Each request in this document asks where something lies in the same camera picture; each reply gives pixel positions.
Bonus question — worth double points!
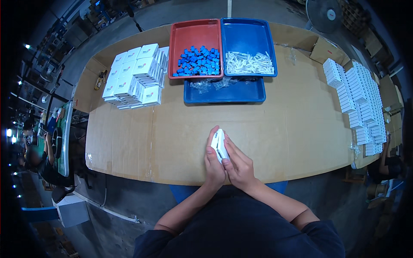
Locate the person's body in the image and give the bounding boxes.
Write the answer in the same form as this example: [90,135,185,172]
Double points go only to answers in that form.
[133,185,346,258]

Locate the white floor box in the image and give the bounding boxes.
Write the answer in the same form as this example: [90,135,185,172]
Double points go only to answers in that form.
[52,194,90,228]

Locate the yellow tape dispenser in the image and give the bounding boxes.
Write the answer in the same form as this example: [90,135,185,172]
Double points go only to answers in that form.
[94,70,108,91]

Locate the white plastic device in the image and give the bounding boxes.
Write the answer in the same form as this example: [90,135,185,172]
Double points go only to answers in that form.
[211,129,230,164]

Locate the green work table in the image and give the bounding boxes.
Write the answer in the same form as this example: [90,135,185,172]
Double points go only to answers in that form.
[48,101,74,177]

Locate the pile of clear plastic bags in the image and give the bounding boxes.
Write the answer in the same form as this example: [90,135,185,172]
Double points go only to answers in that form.
[190,77,241,94]

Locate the pile of blue plastic parts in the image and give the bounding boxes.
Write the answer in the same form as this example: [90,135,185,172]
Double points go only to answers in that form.
[172,45,221,77]

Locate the rows of white plastic devices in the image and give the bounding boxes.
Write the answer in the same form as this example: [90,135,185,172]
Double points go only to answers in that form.
[323,58,387,157]

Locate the person's right hand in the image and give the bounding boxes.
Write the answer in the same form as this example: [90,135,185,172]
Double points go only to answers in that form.
[222,134,260,191]

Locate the blue plastic tray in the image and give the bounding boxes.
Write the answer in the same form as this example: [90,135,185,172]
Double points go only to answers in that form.
[183,77,267,104]
[220,18,278,77]

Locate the red plastic tray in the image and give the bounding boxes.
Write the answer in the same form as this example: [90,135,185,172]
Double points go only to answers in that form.
[168,19,224,79]

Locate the person's left hand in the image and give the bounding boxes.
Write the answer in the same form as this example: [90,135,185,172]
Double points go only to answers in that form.
[204,125,227,189]

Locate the pile of white plastic parts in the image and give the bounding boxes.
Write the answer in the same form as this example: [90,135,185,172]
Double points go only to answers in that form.
[225,51,275,75]

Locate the stack of white printed boxes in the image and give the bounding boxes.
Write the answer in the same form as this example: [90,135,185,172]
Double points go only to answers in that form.
[102,43,170,110]

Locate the grey standing fan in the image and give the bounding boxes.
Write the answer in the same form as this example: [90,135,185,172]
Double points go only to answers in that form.
[305,0,343,34]

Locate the brown cardboard table cover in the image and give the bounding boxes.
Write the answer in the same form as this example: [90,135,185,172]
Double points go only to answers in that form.
[72,22,388,186]

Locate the brown cardboard box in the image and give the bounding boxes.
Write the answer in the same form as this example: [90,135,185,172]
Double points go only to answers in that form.
[310,36,351,66]

